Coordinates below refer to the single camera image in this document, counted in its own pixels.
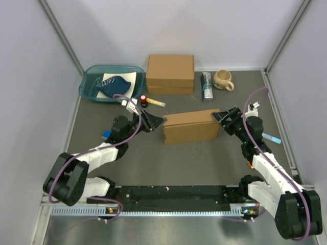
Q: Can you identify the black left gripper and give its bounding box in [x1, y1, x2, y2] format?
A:
[123, 109, 167, 142]

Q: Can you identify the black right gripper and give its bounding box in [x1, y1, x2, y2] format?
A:
[212, 107, 249, 143]

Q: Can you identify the brown cardboard box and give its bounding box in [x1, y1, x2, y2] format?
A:
[163, 109, 220, 144]

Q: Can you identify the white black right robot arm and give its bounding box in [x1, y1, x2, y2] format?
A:
[212, 104, 323, 240]

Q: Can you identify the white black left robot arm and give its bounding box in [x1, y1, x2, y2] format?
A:
[43, 110, 166, 206]

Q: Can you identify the lower folded cardboard box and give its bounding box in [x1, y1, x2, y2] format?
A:
[147, 86, 194, 95]

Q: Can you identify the folded cardboard box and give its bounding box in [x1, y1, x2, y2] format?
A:
[146, 54, 194, 88]
[147, 86, 194, 95]

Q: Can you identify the blue toothpaste box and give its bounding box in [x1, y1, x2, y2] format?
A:
[201, 72, 214, 102]

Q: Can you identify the upper folded cardboard box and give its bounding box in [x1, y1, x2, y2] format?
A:
[146, 54, 194, 88]

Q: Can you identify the red black stamp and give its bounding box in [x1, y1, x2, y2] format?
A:
[140, 95, 148, 108]

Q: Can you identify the yellow highlighter marker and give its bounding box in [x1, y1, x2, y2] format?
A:
[147, 98, 166, 107]

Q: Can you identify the beige ceramic mug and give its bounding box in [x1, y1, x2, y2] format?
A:
[213, 70, 235, 91]

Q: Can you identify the blue small eraser block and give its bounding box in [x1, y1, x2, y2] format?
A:
[101, 130, 111, 140]

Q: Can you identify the light blue marker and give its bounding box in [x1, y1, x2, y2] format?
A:
[262, 133, 282, 144]

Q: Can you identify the dark blue shoe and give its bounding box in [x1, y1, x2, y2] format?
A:
[96, 76, 131, 98]

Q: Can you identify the teal plastic bin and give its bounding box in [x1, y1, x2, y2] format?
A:
[78, 64, 146, 103]

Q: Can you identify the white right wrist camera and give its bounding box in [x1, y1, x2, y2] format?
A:
[245, 102, 260, 118]

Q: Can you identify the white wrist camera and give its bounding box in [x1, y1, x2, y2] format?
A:
[121, 98, 139, 115]
[245, 102, 260, 118]

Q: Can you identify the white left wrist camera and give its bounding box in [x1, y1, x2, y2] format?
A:
[121, 98, 139, 115]

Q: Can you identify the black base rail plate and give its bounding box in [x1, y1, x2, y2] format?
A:
[86, 185, 246, 212]

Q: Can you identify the grey slotted cable duct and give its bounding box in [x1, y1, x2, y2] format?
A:
[51, 203, 259, 217]

